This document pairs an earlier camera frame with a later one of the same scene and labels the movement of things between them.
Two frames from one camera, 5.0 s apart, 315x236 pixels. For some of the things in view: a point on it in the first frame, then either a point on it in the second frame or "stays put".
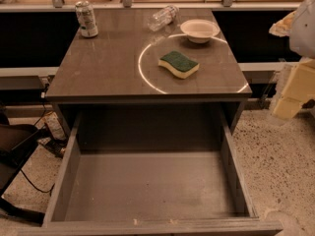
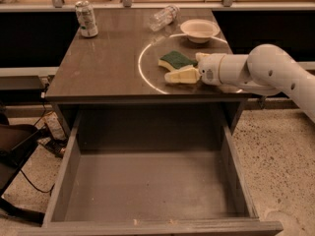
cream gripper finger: x=283 y=28 → x=209 y=68
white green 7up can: x=86 y=19 stays put
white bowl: x=200 y=30 stays put
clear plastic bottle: x=162 y=18 stays put
